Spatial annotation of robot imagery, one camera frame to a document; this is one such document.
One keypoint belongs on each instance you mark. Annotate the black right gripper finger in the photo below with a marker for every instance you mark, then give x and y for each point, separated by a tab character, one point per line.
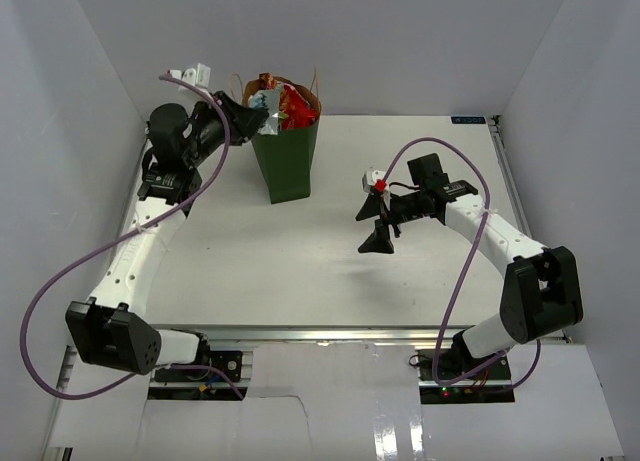
379	241
373	207

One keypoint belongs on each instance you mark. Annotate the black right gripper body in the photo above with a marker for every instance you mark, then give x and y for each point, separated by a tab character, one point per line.
407	207

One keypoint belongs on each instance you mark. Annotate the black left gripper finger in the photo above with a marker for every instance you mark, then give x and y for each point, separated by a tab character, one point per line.
245	122
225	102

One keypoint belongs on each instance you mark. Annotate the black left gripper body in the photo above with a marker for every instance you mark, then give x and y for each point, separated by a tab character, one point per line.
209	133

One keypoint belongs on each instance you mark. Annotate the light blue snack packet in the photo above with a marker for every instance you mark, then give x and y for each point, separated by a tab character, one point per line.
268	100

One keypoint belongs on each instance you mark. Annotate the large red candy bag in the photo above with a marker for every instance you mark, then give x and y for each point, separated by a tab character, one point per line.
295	109

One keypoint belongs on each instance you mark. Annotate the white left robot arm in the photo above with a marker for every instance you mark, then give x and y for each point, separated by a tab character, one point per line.
110	329

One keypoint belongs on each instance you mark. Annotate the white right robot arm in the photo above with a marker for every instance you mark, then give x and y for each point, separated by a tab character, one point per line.
541	292

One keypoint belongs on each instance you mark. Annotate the brown and green paper bag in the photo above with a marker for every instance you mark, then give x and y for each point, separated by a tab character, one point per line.
285	160

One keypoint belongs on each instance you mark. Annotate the blue label right corner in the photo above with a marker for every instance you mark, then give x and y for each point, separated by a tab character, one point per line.
468	120

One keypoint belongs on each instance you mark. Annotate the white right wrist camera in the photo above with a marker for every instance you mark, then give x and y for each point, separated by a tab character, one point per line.
375	184

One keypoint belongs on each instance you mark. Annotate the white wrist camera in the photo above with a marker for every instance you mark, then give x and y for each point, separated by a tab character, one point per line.
375	184
196	75

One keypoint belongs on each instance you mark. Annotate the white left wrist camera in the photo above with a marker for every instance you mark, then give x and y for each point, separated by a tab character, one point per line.
196	75

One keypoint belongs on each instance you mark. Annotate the aluminium front rail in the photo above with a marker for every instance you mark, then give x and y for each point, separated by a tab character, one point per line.
312	334

